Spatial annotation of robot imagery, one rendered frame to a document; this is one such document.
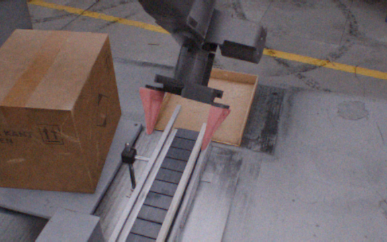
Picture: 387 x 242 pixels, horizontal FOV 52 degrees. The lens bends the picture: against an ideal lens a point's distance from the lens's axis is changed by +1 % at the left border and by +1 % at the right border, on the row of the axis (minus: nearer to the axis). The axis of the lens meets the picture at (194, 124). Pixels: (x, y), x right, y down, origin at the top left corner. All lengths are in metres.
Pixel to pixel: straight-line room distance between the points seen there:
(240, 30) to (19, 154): 0.59
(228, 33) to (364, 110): 0.81
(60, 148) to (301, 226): 0.57
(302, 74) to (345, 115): 1.64
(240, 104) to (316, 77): 1.70
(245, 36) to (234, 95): 0.71
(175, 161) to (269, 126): 0.33
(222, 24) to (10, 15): 2.36
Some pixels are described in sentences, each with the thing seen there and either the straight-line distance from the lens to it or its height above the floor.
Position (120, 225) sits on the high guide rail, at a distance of 0.81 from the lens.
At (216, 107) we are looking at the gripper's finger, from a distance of 0.60.
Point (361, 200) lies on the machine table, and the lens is 1.07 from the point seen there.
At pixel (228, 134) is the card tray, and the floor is 0.83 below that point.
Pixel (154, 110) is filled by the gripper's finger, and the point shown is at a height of 1.19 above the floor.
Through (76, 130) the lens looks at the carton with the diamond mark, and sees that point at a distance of 0.86.
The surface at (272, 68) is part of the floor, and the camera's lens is 2.93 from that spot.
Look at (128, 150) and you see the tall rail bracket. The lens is 0.91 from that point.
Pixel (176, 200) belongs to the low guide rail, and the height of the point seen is 0.91.
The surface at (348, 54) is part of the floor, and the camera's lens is 3.24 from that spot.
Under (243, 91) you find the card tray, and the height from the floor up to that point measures 0.83.
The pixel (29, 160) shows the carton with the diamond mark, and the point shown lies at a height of 0.96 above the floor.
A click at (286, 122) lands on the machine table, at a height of 0.83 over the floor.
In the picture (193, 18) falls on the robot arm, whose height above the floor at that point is 1.37.
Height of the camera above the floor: 1.63
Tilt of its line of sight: 42 degrees down
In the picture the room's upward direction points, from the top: straight up
